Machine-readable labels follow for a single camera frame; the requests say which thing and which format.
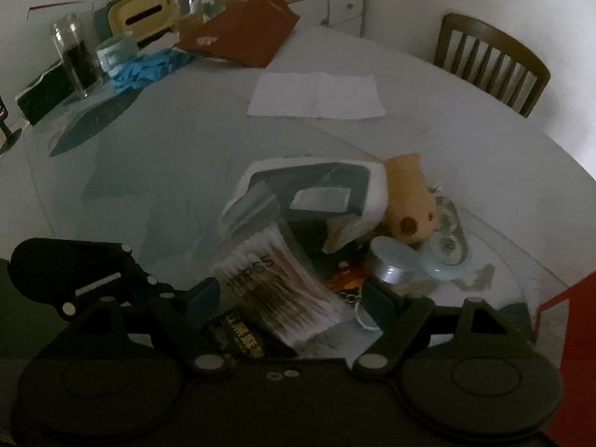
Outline white paper sheet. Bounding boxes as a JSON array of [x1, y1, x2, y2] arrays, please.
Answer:
[[247, 72, 386, 120]]

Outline yellow tissue box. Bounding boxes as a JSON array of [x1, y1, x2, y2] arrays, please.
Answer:
[[106, 0, 181, 41]]

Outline tan spotted plush toy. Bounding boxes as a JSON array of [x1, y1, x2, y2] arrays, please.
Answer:
[[381, 152, 442, 247]]

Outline wooden chair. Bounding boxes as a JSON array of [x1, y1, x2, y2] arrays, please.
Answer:
[[433, 12, 551, 118]]

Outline glass jar dark contents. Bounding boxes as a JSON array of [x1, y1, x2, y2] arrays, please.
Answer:
[[51, 13, 107, 99]]

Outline cotton swab packet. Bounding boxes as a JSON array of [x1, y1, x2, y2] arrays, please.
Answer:
[[210, 222, 346, 351]]

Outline blue gloves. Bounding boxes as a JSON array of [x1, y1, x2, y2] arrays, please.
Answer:
[[108, 48, 195, 93]]

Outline dark stand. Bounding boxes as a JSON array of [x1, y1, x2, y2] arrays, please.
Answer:
[[0, 95, 23, 155]]

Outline dark green box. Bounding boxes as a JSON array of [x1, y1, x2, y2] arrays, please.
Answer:
[[15, 61, 77, 126]]

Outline orange keychain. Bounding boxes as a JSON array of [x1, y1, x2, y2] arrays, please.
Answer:
[[326, 261, 371, 310]]

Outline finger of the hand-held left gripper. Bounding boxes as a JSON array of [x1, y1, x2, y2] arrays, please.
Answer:
[[9, 237, 185, 320]]

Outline round clear plastic container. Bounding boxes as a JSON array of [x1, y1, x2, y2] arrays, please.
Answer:
[[369, 235, 422, 289]]

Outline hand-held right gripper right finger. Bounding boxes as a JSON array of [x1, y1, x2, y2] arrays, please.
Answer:
[[353, 283, 530, 376]]

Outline light blue roll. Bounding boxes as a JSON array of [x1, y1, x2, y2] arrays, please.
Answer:
[[94, 32, 139, 76]]

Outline white cabinet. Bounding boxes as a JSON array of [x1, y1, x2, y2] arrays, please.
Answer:
[[284, 0, 370, 37]]

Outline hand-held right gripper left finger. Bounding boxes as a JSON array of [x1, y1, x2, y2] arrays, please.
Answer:
[[81, 278, 230, 376]]

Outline clear plastic bottle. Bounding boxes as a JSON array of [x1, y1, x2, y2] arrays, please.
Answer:
[[419, 194, 467, 282]]

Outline metal key ring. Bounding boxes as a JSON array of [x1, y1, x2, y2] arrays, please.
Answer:
[[351, 295, 380, 333]]

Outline black packet yellow print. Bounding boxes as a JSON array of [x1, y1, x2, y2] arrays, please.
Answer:
[[201, 311, 273, 361]]

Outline white flat box red edge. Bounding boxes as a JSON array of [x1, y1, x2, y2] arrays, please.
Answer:
[[27, 2, 96, 24]]

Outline red-brown folder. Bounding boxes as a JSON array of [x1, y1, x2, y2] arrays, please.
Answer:
[[174, 0, 301, 69]]

